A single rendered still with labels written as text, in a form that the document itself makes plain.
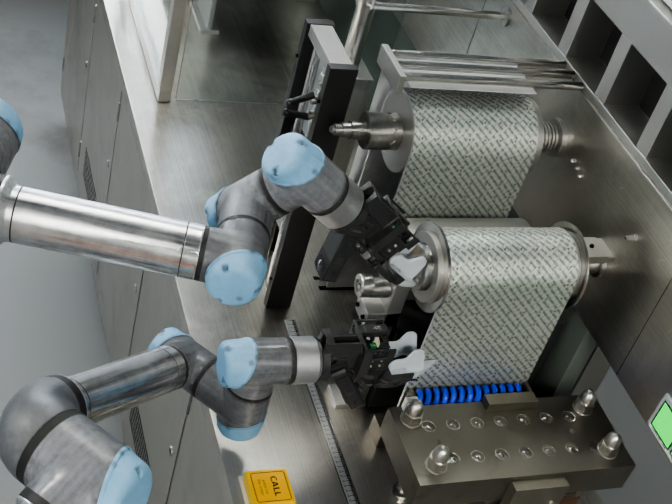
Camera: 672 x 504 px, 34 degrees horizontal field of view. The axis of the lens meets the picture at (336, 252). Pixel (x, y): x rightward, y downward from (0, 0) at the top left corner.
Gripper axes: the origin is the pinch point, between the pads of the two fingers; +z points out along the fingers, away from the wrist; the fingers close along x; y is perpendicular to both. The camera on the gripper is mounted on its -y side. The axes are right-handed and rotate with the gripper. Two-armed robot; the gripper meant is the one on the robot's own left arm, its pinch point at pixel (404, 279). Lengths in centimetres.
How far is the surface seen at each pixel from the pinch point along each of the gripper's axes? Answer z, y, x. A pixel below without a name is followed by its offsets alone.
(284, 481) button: 7.3, -34.8, -13.6
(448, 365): 18.5, -4.8, -4.7
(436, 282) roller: 0.9, 4.2, -3.6
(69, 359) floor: 56, -115, 101
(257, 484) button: 3.8, -37.8, -13.7
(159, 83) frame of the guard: 5, -34, 99
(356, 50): 12, 8, 72
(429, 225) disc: -0.9, 7.8, 5.4
